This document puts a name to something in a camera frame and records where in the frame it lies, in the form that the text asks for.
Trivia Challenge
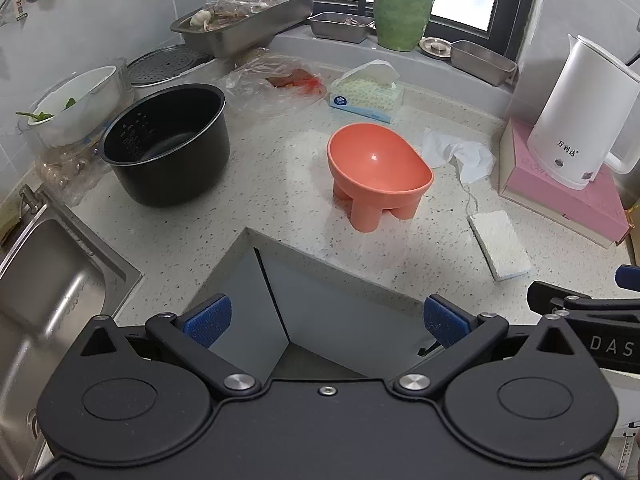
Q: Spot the round steel lid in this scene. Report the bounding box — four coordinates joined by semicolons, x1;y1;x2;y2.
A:
418;36;454;58

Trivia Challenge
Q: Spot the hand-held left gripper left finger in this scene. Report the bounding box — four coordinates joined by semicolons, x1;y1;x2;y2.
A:
75;294;263;403

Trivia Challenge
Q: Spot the large steel tray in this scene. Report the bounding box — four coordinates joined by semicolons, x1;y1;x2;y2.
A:
170;0;321;59

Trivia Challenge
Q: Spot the stainless steel sink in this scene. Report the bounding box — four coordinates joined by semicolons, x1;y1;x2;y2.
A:
0;187;144;480

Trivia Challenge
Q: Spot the clear egg bag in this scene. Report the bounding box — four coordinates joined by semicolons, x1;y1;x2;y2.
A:
35;142;113;207

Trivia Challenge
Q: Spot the white ceramic bowl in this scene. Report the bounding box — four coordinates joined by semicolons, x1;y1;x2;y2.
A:
30;65;118;143

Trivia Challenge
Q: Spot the clear plastic bag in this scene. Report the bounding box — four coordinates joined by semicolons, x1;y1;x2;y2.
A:
220;54;328;118

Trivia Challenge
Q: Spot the white electric kettle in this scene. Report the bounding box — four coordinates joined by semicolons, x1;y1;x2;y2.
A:
526;34;640;191

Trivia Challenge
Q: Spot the rectangular cleaning sponge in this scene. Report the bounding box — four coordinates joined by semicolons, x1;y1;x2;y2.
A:
467;211;532;281

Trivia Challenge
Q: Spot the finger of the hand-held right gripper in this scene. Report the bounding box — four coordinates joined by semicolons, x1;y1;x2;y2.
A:
616;264;640;292
526;281;640;322

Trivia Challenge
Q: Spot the black window frame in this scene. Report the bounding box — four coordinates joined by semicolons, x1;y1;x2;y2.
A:
232;0;546;68

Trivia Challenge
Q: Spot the orange footed bowl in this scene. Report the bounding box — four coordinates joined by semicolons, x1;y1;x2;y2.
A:
327;123;434;233

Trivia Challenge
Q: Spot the deep steel tray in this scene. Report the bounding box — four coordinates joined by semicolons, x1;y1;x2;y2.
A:
450;40;518;87

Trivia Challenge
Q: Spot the green vase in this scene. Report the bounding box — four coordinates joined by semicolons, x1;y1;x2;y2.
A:
373;0;439;52

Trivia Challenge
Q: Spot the white strainer bowl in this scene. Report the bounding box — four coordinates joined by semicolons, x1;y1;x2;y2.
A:
126;45;216;89

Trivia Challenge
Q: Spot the clear food bag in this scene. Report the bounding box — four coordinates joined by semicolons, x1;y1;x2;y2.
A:
202;0;281;26

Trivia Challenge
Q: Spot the grey base cabinet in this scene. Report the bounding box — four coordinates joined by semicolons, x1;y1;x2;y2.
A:
197;230;441;378

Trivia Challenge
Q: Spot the black rice cooker pot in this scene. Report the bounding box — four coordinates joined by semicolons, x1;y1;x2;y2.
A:
98;84;232;207

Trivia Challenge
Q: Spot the soft facial tissue pack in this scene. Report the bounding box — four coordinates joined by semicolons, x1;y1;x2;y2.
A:
327;59;405;125

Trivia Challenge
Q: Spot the glass mixing bowl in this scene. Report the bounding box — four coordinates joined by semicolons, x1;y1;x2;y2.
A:
17;58;133;148

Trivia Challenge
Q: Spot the white paper tissue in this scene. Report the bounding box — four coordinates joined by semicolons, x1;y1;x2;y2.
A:
419;127;496;186

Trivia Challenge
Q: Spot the small steel tray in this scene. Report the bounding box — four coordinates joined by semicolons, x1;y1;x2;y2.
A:
306;11;377;44

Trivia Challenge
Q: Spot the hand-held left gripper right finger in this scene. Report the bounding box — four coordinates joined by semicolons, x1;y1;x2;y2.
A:
392;294;591;403

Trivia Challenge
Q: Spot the steel sink knob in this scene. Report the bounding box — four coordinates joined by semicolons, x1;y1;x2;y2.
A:
19;184;46;215

